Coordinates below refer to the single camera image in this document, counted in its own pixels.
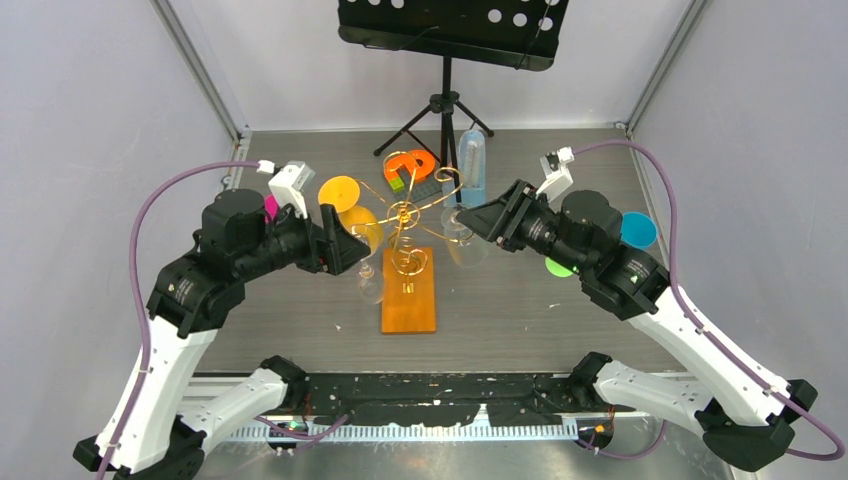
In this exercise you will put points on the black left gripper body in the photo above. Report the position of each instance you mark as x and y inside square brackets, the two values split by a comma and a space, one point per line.
[300, 242]

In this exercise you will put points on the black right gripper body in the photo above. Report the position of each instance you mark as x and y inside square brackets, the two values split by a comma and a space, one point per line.
[538, 229]

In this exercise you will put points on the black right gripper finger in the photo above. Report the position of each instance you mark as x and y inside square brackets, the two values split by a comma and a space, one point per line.
[513, 197]
[486, 221]

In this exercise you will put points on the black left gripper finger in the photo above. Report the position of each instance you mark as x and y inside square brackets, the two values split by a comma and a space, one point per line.
[334, 231]
[344, 253]

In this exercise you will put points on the clear wine glass front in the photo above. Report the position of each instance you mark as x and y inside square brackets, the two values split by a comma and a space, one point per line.
[466, 249]

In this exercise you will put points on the clear wine glass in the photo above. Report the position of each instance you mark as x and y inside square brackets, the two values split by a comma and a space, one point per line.
[370, 281]
[466, 249]

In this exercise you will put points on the green wine glass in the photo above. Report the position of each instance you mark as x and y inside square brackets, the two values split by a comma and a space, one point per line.
[556, 269]

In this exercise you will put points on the clear wine glass back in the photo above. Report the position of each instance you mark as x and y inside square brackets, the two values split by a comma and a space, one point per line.
[370, 281]

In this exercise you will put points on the pink wine glass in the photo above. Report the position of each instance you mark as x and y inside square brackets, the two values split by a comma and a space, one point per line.
[271, 208]

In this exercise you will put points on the gold wire wine glass rack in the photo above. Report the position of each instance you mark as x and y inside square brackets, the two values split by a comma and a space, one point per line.
[408, 305]

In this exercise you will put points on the blue wine glass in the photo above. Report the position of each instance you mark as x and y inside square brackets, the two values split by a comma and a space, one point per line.
[638, 230]

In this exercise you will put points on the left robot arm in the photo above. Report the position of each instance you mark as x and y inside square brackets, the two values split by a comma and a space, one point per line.
[237, 242]

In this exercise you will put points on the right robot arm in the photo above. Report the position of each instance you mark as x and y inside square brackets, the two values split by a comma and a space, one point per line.
[743, 412]

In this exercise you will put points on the orange wine glass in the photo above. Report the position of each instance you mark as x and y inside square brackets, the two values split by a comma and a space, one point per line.
[343, 193]

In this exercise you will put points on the grey building plate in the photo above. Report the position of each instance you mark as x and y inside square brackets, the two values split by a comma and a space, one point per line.
[418, 192]

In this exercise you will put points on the black music stand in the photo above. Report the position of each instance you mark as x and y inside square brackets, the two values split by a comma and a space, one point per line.
[521, 35]

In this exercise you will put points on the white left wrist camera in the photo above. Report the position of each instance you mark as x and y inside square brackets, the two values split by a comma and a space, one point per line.
[286, 186]

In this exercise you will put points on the orange ring toy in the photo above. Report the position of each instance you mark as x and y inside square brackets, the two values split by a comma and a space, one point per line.
[407, 167]

